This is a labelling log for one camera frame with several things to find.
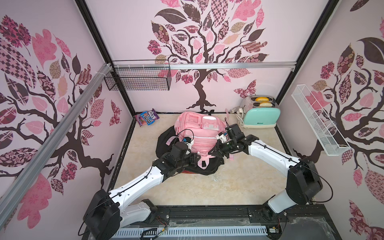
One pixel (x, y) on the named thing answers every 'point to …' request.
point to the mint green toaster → (260, 111)
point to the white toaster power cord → (240, 116)
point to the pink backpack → (203, 128)
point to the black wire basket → (138, 79)
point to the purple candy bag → (147, 118)
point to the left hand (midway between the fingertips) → (199, 160)
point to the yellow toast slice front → (266, 104)
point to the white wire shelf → (327, 135)
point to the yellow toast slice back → (262, 99)
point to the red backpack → (185, 171)
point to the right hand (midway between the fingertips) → (208, 155)
